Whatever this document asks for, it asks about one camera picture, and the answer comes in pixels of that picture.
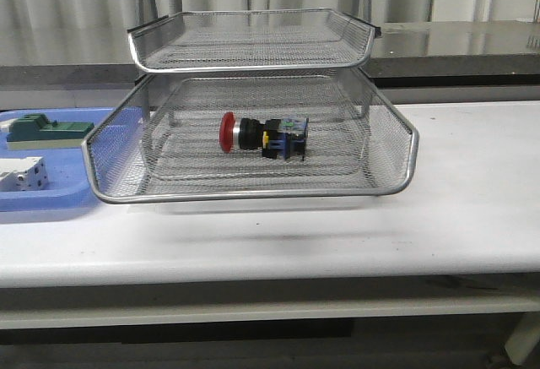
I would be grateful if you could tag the silver rack frame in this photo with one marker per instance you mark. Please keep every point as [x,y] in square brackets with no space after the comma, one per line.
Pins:
[147,12]

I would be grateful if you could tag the white circuit breaker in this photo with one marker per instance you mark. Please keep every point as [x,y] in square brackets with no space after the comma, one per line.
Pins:
[23,174]

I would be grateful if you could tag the red emergency stop button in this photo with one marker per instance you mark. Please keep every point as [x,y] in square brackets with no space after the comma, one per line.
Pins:
[276,138]

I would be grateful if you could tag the blue plastic tray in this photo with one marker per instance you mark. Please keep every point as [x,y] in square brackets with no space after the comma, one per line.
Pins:
[63,170]

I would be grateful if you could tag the dark stone counter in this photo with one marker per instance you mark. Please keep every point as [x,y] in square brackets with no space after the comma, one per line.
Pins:
[406,55]

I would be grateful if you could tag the green and beige terminal block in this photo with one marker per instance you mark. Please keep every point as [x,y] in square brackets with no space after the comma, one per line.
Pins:
[37,131]

